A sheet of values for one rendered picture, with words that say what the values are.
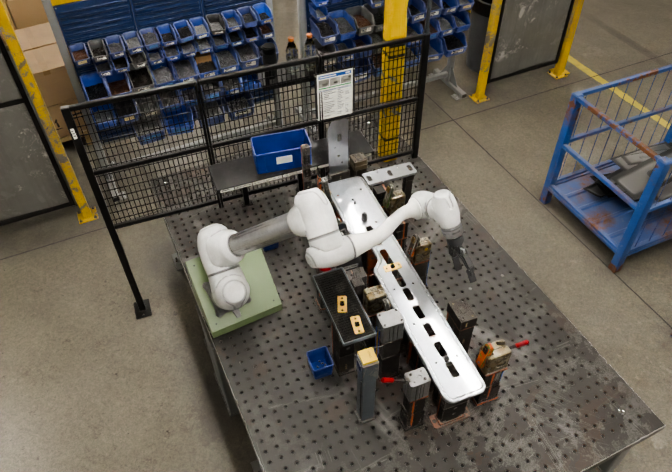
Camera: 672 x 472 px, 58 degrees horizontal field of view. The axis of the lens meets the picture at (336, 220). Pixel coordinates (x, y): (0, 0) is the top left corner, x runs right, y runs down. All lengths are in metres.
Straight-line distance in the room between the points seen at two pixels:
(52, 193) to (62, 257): 0.46
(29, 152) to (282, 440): 2.69
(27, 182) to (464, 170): 3.21
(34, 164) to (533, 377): 3.39
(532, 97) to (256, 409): 4.11
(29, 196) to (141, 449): 2.02
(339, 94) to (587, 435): 2.05
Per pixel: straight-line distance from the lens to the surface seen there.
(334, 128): 3.15
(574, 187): 4.79
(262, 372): 2.89
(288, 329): 3.01
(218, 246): 2.72
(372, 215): 3.08
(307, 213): 2.36
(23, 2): 6.49
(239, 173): 3.33
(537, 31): 5.90
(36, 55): 5.46
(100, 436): 3.74
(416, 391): 2.48
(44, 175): 4.65
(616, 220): 4.64
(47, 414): 3.93
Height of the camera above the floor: 3.15
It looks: 45 degrees down
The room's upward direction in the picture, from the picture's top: 1 degrees counter-clockwise
